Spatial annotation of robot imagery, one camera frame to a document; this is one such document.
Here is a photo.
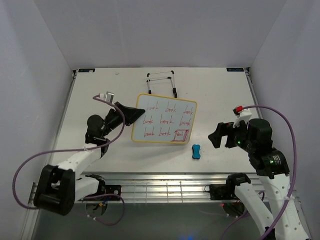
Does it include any black metal whiteboard stand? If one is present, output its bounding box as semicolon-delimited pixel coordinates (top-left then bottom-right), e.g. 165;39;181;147
146;70;178;99

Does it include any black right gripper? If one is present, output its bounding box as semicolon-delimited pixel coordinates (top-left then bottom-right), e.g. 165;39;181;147
207;117;255;152

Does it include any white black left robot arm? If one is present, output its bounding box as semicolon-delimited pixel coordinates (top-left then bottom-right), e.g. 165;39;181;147
33;102;146;216

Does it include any blue label sticker left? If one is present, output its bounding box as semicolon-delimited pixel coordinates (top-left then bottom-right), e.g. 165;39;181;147
78;68;96;73

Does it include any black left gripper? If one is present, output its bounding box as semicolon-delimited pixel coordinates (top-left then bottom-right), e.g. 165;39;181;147
101;101;145;137

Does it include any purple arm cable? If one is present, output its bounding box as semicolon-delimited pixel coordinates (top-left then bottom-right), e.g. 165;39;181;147
219;104;297;240
12;94;126;226

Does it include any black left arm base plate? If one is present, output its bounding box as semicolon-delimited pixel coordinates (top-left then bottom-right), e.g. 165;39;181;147
83;184;122;202

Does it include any yellow-framed whiteboard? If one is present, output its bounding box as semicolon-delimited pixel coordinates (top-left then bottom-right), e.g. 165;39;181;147
131;93;198;145

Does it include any aluminium table edge rail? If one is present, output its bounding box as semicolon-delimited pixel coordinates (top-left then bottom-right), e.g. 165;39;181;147
28;172;301;205

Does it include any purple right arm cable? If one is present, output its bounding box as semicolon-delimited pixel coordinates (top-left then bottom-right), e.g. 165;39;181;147
219;104;297;240

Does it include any blue label sticker right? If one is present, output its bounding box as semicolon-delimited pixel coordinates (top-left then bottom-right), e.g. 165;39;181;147
226;67;244;72

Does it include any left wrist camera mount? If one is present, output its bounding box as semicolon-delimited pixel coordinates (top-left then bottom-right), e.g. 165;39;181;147
99;91;115;104

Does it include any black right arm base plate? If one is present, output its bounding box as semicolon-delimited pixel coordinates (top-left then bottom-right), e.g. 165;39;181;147
204;184;239;201

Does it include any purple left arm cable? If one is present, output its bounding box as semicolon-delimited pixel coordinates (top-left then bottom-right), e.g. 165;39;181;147
12;94;126;226

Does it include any blue label sticker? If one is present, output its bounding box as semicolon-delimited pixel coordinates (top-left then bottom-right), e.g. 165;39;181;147
78;68;96;73
226;67;244;72

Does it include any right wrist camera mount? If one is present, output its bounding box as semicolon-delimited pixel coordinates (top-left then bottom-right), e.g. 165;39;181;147
232;105;252;128

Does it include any blue bone-shaped whiteboard eraser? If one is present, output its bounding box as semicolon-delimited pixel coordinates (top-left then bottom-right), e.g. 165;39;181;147
191;144;201;160

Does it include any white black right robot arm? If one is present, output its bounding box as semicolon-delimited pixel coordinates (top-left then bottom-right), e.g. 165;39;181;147
208;118;309;240

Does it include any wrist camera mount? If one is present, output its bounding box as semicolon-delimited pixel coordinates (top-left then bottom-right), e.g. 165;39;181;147
99;91;115;104
232;105;252;128

